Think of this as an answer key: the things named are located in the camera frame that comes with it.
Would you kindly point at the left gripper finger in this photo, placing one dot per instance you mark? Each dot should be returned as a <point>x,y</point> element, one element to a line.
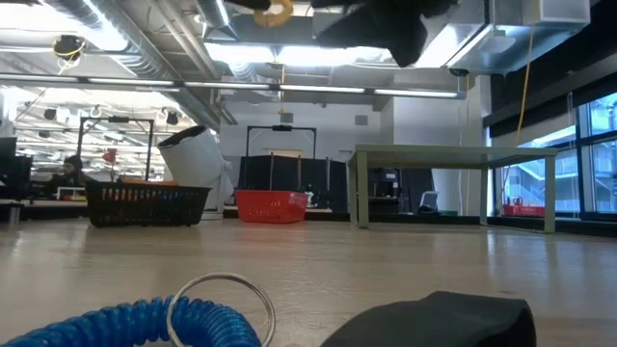
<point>248,4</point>

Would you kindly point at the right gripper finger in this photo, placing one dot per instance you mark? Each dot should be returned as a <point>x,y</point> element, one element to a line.
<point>400,43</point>

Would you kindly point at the orange coil wristband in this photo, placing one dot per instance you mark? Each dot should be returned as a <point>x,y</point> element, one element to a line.
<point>275,23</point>

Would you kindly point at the red plastic basket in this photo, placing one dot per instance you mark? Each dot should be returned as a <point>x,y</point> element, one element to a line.
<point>270,207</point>

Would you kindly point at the black plastic basket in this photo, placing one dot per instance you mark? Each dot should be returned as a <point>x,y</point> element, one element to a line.
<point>144,212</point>

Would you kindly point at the black binder clip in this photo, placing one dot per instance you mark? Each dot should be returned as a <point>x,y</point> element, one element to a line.
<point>434,323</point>

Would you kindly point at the blue coil wristband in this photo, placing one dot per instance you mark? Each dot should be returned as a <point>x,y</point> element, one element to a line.
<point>120,318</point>

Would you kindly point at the grey office chair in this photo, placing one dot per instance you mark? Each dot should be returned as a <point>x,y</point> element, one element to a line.
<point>429,198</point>

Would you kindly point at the white tilted desk lamp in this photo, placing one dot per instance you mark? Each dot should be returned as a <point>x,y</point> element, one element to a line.
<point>197,164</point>

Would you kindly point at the long ceiling light strip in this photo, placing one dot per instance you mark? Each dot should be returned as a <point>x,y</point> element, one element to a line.
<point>313,89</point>

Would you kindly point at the green perforated metal shelf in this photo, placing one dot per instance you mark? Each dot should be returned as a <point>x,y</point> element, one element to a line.
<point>434,156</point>

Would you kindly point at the black equipment cabinet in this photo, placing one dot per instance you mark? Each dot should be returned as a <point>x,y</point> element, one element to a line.
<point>385,188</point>

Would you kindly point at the white ceiling box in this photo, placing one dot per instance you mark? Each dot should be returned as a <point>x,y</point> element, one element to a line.
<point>559,12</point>

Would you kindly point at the black partition screen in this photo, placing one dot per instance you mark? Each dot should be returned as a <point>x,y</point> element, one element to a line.
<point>289,178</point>

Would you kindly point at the red hanging object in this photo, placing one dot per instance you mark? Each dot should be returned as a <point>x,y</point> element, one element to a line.
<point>110,155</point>

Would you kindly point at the large glass window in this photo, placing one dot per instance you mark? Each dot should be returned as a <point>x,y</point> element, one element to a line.
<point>598,168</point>

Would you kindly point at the person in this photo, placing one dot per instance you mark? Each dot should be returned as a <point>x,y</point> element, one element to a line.
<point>72,166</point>

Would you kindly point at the silver ventilation duct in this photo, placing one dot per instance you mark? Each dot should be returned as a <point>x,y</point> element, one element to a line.
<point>214,12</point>

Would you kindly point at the grey ceiling duct hood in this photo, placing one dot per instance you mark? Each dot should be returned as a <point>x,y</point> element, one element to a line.
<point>491,53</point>

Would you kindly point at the black gantry frame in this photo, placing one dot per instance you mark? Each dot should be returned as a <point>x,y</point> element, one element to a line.
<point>115,119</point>
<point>282,127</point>

